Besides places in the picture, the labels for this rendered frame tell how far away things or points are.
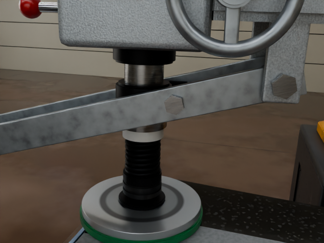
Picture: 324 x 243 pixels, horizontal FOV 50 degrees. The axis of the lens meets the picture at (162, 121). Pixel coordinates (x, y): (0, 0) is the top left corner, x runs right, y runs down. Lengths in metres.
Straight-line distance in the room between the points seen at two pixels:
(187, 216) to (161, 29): 0.31
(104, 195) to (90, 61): 6.69
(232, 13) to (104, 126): 0.26
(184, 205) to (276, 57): 0.30
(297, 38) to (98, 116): 0.30
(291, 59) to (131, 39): 0.21
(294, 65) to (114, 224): 0.35
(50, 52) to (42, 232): 5.88
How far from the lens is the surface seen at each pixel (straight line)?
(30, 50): 7.96
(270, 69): 0.49
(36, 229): 2.18
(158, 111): 0.52
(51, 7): 0.52
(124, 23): 0.46
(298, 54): 0.49
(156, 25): 0.45
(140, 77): 0.54
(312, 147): 1.36
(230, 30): 0.40
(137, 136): 0.56
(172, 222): 0.58
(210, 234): 0.61
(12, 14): 8.14
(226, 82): 0.51
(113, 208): 0.62
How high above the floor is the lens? 1.16
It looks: 16 degrees down
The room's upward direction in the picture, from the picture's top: 2 degrees clockwise
